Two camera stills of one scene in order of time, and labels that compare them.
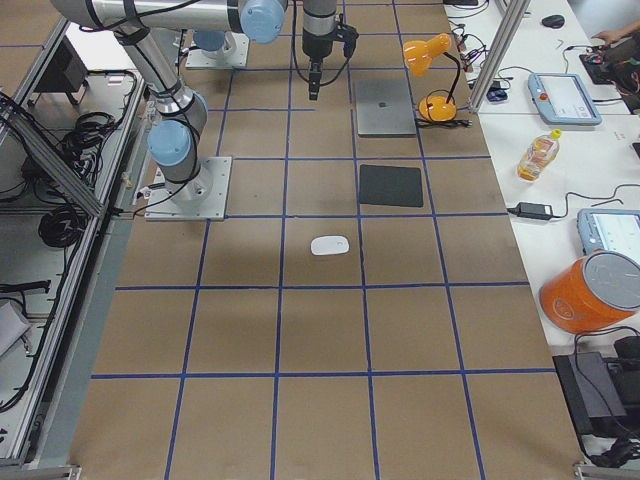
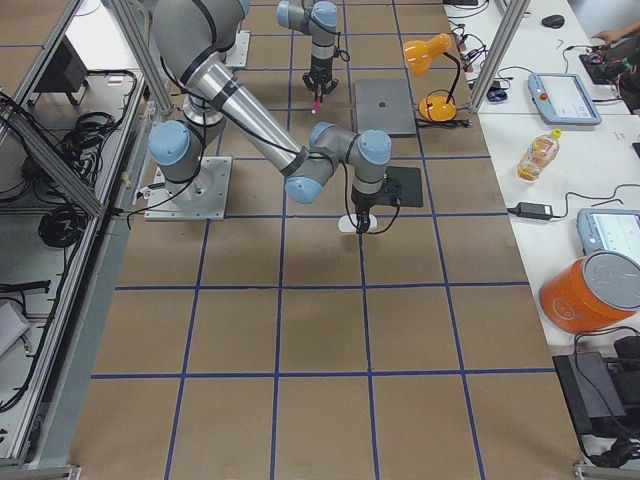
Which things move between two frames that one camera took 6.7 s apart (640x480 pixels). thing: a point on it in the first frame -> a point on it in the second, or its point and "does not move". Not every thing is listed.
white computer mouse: x=327 y=245 -> x=346 y=225
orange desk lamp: x=417 y=55 does not move
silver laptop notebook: x=384 y=108 does not move
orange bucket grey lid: x=590 y=293 does not move
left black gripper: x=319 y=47 -> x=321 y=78
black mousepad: x=390 y=186 does not move
